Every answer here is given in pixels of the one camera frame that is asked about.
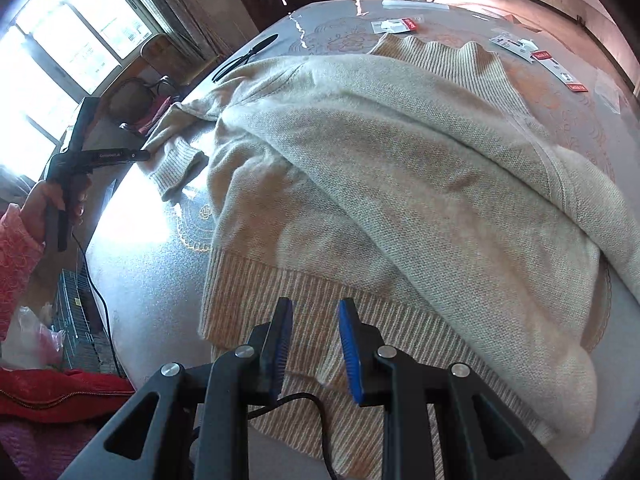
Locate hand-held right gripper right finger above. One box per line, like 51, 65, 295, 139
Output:
337, 299, 571, 480

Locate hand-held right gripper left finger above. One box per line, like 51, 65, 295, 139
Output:
59, 297, 295, 480

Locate cream knitted sweater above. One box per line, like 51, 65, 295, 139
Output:
142, 34, 616, 480

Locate person's left hand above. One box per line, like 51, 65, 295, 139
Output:
19, 180, 91, 241

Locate red seat cushion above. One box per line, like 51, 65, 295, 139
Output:
135, 95, 176, 133

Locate dark wicker chair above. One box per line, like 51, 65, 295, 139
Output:
107, 77, 181, 136

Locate wooden chair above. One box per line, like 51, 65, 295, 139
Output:
140, 34, 188, 81

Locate window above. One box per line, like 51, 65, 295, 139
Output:
0, 0, 166, 181

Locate window curtain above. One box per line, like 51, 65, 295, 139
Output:
107, 0, 226, 61

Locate black scissors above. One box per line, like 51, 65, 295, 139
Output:
211, 33, 279, 83

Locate pink plastic bag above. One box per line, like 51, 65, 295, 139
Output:
0, 305, 63, 371

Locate red padded jacket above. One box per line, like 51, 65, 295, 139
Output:
0, 357, 136, 421

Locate clear plastic strip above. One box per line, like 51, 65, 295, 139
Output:
382, 1, 451, 11

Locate white red tag strip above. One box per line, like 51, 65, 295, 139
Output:
489, 31, 551, 65

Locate clear plastic bag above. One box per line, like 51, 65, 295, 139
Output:
595, 77, 623, 113

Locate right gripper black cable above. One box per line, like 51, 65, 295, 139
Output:
247, 392, 341, 480

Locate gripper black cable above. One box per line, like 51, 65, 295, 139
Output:
70, 230, 128, 381
247, 392, 341, 480

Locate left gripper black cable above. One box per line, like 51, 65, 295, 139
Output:
70, 230, 128, 381

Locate blue wire crate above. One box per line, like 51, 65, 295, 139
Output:
52, 267, 126, 376

